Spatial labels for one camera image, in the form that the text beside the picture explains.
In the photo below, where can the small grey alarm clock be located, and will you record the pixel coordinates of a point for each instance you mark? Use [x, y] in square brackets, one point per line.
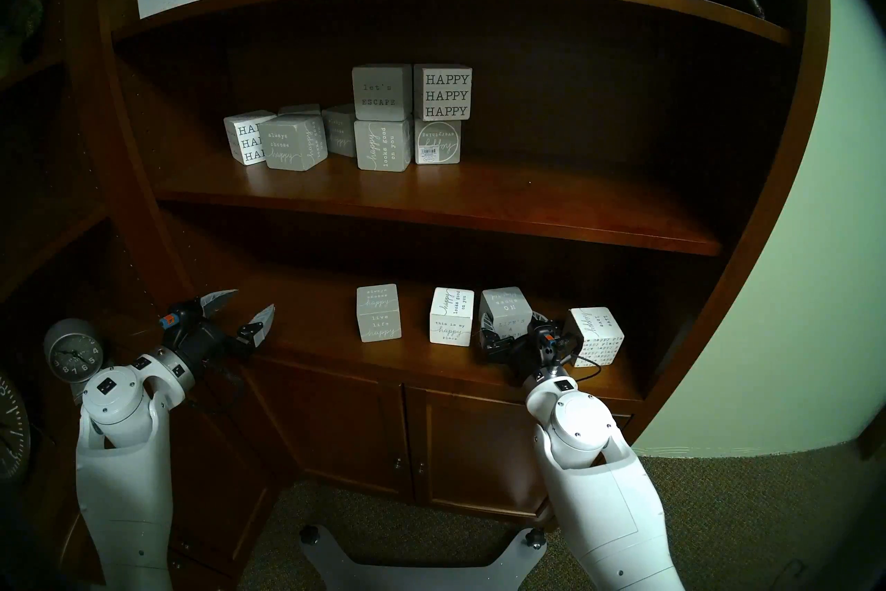
[69, 351]

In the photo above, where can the white cube with barcode label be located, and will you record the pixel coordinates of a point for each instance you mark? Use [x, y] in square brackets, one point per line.
[437, 143]

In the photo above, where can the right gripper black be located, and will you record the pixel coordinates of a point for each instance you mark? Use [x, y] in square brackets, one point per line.
[529, 357]

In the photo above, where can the green artificial plant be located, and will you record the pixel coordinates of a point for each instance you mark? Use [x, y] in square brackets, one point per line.
[28, 15]

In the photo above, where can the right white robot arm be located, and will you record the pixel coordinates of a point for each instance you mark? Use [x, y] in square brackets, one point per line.
[588, 458]

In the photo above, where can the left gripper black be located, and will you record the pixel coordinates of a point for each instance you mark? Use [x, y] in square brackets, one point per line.
[201, 340]

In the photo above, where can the plain grey cube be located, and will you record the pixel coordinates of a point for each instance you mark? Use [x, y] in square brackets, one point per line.
[299, 109]

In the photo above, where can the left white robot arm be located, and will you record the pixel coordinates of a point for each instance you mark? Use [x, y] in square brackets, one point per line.
[124, 458]

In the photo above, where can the grey cube let's escape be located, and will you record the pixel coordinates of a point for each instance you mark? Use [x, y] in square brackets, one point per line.
[381, 91]

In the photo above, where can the brown wooden cabinet door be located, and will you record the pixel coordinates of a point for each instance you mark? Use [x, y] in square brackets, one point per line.
[477, 451]
[346, 430]

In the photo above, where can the grey cube always choose happy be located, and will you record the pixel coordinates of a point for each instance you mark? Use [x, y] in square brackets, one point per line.
[291, 143]

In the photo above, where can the brown wooden arched bookcase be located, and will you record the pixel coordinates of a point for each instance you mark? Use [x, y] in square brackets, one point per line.
[443, 195]

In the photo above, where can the white HAPPY print cube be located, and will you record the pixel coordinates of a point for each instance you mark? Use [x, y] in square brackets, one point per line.
[443, 92]
[242, 138]

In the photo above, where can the grey cube happy looks good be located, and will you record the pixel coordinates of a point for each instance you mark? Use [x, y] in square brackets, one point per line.
[382, 145]

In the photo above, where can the grey cube faint script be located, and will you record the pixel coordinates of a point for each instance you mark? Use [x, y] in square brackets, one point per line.
[339, 129]

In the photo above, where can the large round wall clock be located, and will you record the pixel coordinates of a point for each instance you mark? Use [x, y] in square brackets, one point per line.
[12, 430]

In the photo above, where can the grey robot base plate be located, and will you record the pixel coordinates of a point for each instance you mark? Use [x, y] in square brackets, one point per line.
[415, 579]

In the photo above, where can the grey cube life's a beach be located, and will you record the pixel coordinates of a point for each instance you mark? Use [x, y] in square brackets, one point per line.
[505, 306]

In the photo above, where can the white cube happy place print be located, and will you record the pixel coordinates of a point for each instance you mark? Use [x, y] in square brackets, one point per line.
[595, 337]

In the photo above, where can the white cube my happy place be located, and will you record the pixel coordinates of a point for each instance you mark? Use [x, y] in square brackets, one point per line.
[451, 319]

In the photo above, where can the grey cube live life happy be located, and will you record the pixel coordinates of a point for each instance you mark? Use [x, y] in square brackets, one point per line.
[379, 314]

